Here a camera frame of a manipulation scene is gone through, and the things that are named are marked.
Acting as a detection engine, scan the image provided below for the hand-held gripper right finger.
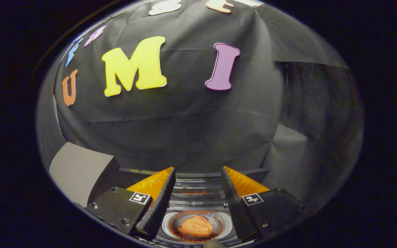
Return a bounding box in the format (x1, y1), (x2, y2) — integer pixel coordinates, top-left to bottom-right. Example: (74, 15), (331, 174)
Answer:
(221, 166), (305, 241)

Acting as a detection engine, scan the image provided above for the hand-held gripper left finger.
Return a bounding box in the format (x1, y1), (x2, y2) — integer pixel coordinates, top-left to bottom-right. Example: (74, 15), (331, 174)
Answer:
(85, 167), (176, 238)

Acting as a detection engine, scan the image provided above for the orange polo shirt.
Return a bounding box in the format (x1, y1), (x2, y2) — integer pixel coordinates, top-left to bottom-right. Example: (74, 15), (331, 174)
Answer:
(176, 214), (215, 238)

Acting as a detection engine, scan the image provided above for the black backdrop cloth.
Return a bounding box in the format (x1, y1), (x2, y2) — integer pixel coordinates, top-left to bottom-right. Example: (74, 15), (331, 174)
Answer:
(37, 0), (363, 214)

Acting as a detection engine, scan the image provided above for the grey metal cabinet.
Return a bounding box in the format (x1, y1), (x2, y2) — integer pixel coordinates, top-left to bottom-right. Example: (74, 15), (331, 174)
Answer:
(49, 142), (130, 207)

